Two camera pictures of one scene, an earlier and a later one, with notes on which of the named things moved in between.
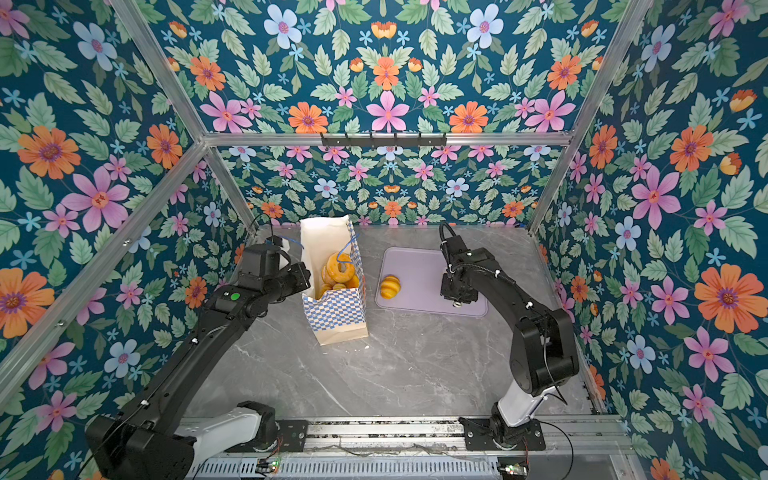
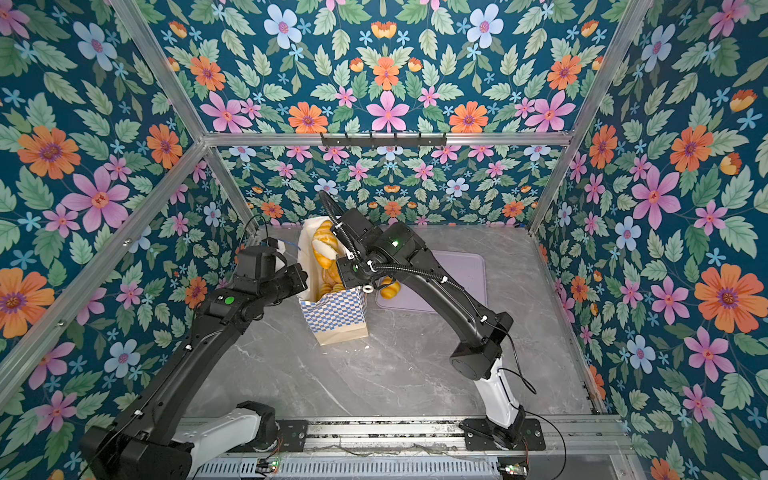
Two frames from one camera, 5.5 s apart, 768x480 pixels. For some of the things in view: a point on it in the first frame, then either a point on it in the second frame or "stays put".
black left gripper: [303, 278] stays put
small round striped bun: [390, 286] stays put
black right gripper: [446, 292] -> [347, 279]
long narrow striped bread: [324, 287] stays put
